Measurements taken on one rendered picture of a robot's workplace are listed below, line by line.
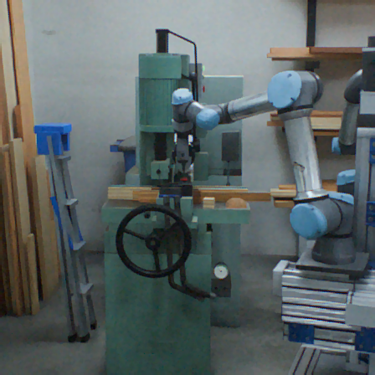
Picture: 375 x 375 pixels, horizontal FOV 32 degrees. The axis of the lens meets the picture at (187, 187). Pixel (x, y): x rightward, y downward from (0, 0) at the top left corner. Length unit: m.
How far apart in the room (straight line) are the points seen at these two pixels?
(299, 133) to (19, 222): 2.25
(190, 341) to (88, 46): 2.92
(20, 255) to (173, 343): 1.48
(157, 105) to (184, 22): 2.41
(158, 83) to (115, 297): 0.90
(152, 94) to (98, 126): 2.50
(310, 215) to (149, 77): 0.96
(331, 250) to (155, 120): 0.92
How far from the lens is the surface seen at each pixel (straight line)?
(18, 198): 3.97
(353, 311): 2.19
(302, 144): 2.14
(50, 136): 3.49
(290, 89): 2.11
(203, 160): 2.96
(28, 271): 4.08
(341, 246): 2.27
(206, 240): 2.70
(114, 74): 5.13
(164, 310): 2.80
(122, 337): 2.86
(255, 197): 2.83
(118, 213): 2.70
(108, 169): 5.21
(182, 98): 2.42
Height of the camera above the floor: 1.47
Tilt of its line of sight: 10 degrees down
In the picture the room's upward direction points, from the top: straight up
